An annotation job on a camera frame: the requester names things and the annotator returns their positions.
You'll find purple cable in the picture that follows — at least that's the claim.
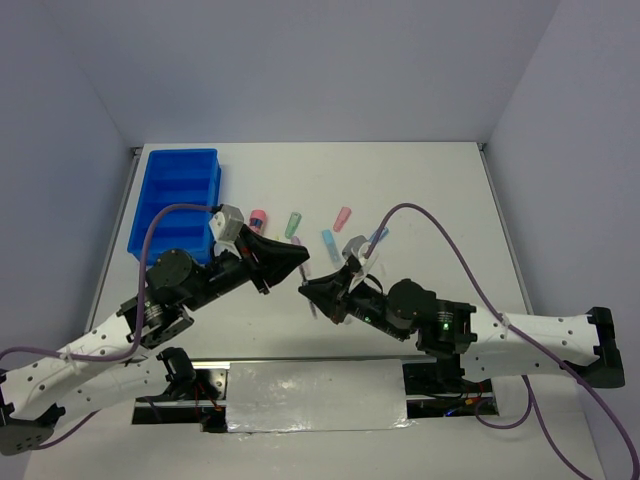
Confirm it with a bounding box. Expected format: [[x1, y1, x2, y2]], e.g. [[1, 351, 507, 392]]
[[362, 202, 640, 480], [0, 203, 224, 451]]

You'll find thin black white pen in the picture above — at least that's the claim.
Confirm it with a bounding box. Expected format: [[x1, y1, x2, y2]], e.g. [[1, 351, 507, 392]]
[[299, 264, 319, 321]]

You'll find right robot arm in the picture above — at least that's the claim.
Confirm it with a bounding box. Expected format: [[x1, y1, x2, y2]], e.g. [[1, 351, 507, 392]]
[[299, 268, 625, 391]]

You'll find pink capped glue bottle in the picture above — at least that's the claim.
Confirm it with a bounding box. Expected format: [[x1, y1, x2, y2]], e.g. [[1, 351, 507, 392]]
[[248, 209, 267, 235]]

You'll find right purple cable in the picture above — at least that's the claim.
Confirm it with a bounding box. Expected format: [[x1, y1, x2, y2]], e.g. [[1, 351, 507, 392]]
[[362, 202, 640, 480]]

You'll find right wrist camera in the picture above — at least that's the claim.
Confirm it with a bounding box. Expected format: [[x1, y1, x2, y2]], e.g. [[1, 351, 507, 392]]
[[342, 235, 378, 293]]

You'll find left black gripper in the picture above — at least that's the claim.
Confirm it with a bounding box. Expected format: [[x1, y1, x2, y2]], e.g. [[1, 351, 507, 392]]
[[184, 224, 311, 311]]

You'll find pink translucent cap case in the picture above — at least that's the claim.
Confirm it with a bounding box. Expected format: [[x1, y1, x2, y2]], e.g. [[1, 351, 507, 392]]
[[332, 206, 352, 233]]

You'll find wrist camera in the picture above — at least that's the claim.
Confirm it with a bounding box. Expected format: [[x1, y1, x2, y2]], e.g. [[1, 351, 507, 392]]
[[209, 204, 245, 252], [342, 235, 378, 293]]

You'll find purple highlighter pen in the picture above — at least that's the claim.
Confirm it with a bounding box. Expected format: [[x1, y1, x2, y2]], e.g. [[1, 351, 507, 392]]
[[291, 235, 311, 278]]

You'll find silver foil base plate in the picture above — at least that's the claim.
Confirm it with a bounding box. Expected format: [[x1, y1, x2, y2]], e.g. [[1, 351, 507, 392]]
[[132, 355, 501, 434]]

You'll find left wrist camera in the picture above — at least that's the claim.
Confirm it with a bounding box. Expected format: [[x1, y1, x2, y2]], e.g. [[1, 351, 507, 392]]
[[209, 204, 245, 252]]

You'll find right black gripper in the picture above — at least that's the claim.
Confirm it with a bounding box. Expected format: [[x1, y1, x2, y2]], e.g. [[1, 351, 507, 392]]
[[298, 262, 408, 340]]

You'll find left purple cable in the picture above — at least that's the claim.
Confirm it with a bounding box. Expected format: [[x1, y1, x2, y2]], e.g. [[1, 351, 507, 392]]
[[0, 203, 224, 451]]

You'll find blue highlighter pen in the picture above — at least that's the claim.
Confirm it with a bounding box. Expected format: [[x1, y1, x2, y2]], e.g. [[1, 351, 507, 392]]
[[321, 229, 343, 268]]

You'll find green translucent cap case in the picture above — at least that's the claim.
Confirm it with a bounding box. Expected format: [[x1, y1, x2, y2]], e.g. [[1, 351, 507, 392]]
[[284, 211, 302, 239]]

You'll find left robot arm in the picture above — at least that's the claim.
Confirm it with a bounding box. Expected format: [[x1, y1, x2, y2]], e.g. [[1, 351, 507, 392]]
[[1, 227, 309, 456]]

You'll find blue compartment tray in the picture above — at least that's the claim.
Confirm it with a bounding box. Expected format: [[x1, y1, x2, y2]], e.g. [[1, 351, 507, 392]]
[[126, 147, 223, 268]]

